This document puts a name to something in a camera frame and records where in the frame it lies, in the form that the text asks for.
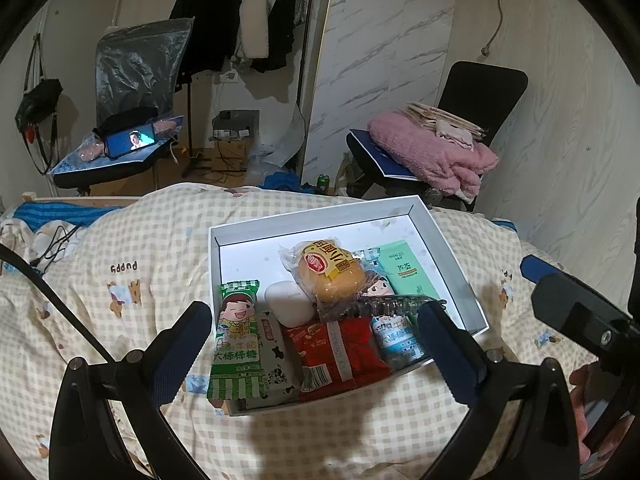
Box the beige striped cloth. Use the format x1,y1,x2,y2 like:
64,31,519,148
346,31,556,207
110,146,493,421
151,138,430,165
403,101,489,151

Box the small white case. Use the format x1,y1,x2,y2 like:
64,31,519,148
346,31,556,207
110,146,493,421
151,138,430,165
263,279,317,328

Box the brown cardboard box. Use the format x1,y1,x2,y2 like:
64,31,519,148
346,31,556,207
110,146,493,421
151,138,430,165
214,136,254,174

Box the thick black cable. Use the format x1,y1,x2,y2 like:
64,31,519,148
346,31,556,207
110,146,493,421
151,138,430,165
0,244,117,367

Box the black clothes rack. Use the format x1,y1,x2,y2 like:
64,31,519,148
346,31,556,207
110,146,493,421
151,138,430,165
176,0,332,182

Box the grey electronic device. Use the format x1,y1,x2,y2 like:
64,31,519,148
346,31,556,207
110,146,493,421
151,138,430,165
211,109,262,142

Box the yellow bread bun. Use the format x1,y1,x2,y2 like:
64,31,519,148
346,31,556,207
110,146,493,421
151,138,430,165
279,239,367,322

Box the dark blue folder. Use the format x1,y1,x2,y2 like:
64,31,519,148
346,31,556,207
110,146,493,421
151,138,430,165
347,128,422,182

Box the blue cloth on floor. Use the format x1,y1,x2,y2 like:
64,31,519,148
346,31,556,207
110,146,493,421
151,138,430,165
261,171,302,193

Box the black stool with blue mat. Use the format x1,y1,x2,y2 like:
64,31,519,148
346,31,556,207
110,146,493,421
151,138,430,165
51,114,187,192

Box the clear plastic bag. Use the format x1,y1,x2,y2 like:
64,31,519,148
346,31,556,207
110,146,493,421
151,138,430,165
94,16,197,134

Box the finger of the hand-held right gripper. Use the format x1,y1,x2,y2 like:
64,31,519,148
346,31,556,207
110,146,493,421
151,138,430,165
519,254,639,359

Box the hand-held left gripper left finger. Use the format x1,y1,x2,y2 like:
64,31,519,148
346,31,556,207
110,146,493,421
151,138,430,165
49,301,214,480

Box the blue cartoon snack packet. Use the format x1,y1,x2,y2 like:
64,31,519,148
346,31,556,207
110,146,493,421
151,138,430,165
349,248,436,373

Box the black hanging jacket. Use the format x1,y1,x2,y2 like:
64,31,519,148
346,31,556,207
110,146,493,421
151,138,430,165
169,0,244,84

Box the blue striped towel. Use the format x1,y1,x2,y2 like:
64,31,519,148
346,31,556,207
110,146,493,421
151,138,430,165
11,198,127,234

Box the wooden bed frame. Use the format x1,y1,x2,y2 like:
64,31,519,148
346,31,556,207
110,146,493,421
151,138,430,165
19,191,142,209

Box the mint green tube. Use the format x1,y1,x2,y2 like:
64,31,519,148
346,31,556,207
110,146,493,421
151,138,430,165
374,240,442,307

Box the person's right hand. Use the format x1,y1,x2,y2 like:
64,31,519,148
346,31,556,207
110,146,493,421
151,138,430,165
569,364,640,480

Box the black office chair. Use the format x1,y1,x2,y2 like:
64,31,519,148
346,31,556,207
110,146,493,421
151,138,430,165
345,60,530,212

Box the red snack packet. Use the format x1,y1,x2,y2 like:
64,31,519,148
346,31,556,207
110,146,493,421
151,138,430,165
281,316,392,394

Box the checked puppy-print blanket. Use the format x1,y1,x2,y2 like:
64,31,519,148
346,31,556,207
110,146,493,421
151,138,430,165
0,182,616,480

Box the white hanging garment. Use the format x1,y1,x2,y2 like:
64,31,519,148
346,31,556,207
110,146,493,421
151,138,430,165
236,0,274,62

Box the black hanging bag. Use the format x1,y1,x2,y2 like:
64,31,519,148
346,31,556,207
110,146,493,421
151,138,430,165
14,34,64,134

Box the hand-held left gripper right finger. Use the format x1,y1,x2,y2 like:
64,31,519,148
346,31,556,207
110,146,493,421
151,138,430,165
416,303,581,480

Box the white cow-print biscuit packet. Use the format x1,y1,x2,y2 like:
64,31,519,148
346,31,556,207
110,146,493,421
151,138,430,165
244,309,302,409

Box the white cardboard box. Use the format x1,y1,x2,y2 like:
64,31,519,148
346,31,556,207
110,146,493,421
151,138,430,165
207,193,491,418

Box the pink fluffy cloth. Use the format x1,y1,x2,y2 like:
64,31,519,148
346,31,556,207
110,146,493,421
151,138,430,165
367,111,501,202

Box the black hanging garment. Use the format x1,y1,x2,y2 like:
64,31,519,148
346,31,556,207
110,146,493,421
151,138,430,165
249,0,298,74

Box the phone showing video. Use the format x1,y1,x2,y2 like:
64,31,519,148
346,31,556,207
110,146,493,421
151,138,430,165
106,126,158,159

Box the thin black charging cables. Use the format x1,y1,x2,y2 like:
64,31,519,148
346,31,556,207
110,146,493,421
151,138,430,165
29,224,82,267

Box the green striped lollipop packet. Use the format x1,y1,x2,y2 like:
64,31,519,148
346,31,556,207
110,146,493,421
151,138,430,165
205,279,267,402

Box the grey power cord with plug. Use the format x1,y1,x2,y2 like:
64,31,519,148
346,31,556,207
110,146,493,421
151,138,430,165
480,0,507,57

